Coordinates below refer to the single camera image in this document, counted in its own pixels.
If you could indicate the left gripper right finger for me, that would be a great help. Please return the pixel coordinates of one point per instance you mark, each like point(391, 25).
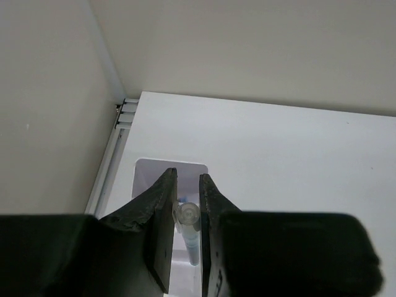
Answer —
point(283, 253)

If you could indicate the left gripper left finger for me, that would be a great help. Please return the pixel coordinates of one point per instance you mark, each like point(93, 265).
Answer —
point(126, 253)

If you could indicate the blue gel pen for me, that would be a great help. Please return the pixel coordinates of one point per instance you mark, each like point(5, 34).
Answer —
point(186, 215)

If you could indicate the white pen holder container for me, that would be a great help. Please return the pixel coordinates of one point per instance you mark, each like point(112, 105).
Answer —
point(185, 279)

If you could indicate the aluminium front rail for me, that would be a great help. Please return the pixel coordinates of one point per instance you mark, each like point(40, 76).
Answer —
point(109, 165)

